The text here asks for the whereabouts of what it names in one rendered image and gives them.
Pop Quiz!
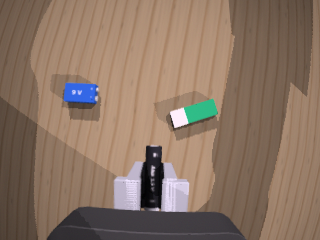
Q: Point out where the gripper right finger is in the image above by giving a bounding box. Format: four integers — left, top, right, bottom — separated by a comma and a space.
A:
158, 163, 189, 212

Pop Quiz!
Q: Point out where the blue nine-volt battery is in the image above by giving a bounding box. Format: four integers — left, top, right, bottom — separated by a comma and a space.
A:
64, 83, 99, 104

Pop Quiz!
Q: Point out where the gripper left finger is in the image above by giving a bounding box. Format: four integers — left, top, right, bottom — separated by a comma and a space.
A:
114, 161, 147, 210

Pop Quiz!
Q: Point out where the green and white eraser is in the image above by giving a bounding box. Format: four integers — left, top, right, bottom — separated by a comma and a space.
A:
170, 99, 218, 128

